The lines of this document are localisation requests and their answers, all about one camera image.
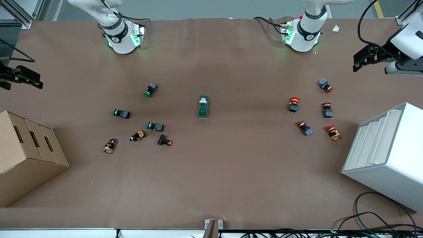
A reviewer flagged green terminal block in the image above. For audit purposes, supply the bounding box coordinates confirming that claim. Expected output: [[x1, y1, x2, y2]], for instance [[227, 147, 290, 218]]
[[198, 96, 210, 119]]

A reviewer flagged red mushroom button orange block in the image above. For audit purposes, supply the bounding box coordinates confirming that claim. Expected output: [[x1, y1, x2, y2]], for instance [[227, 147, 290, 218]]
[[326, 124, 342, 141]]

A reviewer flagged brown cardboard box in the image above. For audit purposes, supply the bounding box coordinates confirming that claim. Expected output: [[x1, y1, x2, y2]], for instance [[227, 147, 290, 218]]
[[0, 110, 70, 208]]

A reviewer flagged white stepped storage rack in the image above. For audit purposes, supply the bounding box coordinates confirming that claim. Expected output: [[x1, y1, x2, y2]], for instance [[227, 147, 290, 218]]
[[341, 102, 423, 213]]

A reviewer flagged brown paper table cover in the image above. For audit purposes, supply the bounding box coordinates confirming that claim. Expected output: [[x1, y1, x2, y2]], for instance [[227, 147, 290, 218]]
[[0, 17, 423, 230]]

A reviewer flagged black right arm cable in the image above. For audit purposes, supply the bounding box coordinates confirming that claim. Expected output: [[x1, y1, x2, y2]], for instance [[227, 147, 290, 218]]
[[0, 38, 36, 63]]

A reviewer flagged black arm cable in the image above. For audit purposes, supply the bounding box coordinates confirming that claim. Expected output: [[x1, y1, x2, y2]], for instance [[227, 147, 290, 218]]
[[0, 38, 36, 63], [358, 0, 397, 52]]

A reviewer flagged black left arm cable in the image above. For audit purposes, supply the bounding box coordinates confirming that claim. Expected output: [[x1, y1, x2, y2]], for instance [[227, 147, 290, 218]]
[[358, 0, 397, 52]]

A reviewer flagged aluminium frame profile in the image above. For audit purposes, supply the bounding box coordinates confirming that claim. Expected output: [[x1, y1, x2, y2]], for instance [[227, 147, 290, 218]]
[[0, 0, 45, 29], [396, 0, 423, 26]]

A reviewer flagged black left base cable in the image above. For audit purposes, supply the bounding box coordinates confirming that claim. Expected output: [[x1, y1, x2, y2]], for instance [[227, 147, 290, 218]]
[[254, 17, 285, 35]]

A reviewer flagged black base cable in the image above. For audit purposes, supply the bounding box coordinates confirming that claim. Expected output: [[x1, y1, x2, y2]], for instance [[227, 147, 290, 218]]
[[254, 17, 285, 35], [102, 0, 150, 23]]

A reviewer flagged black right base cable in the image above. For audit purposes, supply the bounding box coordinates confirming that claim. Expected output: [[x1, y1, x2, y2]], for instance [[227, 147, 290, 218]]
[[102, 0, 150, 23]]

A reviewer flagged black looped floor cable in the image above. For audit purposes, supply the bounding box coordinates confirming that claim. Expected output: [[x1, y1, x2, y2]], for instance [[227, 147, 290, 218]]
[[337, 192, 417, 232]]

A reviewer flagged white table edge rail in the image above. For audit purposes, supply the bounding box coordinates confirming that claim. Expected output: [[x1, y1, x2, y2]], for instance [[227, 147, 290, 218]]
[[0, 227, 423, 238]]

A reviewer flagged black cable bundle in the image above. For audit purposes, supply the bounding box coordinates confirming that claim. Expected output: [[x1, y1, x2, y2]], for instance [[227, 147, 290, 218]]
[[231, 227, 423, 238]]

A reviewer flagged aluminium camera post with bracket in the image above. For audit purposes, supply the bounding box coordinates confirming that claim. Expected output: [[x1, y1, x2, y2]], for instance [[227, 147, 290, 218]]
[[202, 219, 223, 238]]

